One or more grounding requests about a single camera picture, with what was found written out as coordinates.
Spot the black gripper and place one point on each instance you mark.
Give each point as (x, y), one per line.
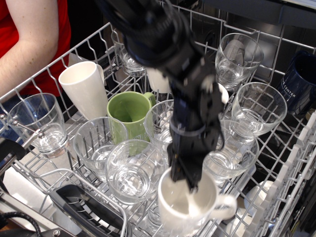
(194, 127)

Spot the white ceramic mug front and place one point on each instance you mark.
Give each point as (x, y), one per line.
(182, 213)

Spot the person forearm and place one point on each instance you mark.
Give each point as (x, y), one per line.
(38, 29)

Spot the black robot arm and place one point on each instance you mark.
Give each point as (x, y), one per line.
(157, 36)

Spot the white cup under gripper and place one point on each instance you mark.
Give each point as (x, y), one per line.
(224, 94)

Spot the white cup back centre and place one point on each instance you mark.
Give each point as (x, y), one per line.
(157, 81)

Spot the tall white ceramic cup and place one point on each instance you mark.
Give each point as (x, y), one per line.
(84, 84)

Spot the clear glass front centre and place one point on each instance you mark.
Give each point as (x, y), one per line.
(133, 171)

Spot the clear glass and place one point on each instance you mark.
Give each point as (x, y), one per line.
(133, 171)
(94, 141)
(236, 151)
(259, 107)
(238, 57)
(156, 125)
(123, 59)
(41, 111)

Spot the clear glass right front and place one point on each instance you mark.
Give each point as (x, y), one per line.
(236, 151)

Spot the white bowl lower rack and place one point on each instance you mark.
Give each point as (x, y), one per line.
(256, 196)

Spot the green ceramic mug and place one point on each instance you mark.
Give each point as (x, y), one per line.
(128, 111)

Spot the clear glass front left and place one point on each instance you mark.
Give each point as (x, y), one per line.
(94, 141)

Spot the clear glass right middle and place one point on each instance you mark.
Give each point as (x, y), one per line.
(259, 107)

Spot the clear glass back left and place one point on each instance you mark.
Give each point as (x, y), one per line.
(123, 59)

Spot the clear glass back right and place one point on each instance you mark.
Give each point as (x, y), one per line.
(238, 57)

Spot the navy blue mug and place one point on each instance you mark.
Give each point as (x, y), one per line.
(298, 85)

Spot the clear glass far left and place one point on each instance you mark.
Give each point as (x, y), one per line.
(41, 111)

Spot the red shirt torso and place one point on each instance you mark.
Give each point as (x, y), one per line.
(40, 81)

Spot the grey wire dishwasher rack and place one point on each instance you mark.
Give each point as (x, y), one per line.
(287, 153)

